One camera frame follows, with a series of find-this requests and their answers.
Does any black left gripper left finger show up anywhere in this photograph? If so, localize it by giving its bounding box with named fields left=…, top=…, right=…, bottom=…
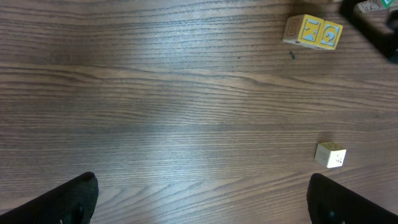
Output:
left=1, top=172, right=99, bottom=224

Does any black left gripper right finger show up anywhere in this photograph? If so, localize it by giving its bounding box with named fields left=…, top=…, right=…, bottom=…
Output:
left=307, top=173, right=397, bottom=224

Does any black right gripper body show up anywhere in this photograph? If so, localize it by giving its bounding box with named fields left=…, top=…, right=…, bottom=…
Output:
left=339, top=0, right=397, bottom=64

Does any yellow G letter block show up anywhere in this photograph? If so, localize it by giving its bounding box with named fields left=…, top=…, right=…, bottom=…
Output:
left=317, top=21, right=343, bottom=50

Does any yellow S letter block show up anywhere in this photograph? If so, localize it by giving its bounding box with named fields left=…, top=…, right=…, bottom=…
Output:
left=314, top=141, right=347, bottom=169

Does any green Z letter block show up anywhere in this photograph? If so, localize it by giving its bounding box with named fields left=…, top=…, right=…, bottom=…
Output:
left=357, top=0, right=397, bottom=12

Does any yellow K letter block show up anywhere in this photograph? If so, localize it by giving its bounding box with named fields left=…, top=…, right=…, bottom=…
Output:
left=282, top=14, right=324, bottom=49

